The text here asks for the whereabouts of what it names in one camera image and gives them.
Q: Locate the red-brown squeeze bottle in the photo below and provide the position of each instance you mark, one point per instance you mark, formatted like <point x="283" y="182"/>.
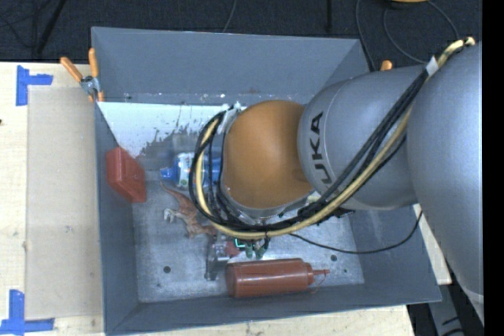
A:
<point x="267" y="278"/>

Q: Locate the orange-brown toy dinosaur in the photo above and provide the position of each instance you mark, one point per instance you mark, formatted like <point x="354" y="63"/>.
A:
<point x="189" y="214"/>

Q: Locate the red-brown flat block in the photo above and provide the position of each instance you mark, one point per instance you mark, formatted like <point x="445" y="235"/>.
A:
<point x="126" y="175"/>

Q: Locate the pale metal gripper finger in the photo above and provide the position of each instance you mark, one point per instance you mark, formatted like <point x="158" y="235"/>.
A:
<point x="212" y="270"/>
<point x="220" y="251"/>

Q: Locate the grey metal bin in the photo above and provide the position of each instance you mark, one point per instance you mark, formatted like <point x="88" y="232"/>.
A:
<point x="165" y="248"/>

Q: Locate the pale flat board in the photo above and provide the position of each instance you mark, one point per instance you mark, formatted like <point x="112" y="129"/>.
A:
<point x="59" y="189"/>

